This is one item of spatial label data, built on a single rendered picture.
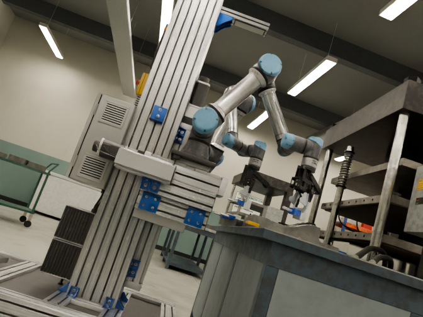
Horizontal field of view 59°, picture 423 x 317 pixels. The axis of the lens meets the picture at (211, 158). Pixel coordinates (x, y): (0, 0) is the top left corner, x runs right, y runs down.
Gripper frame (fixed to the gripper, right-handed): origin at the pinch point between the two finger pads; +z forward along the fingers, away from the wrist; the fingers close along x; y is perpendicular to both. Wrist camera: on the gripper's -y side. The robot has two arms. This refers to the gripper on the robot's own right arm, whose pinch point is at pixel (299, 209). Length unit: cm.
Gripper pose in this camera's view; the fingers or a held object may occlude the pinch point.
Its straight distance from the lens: 181.1
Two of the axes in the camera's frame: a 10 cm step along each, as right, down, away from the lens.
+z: -3.1, 9.3, -1.9
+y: -8.0, -3.6, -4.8
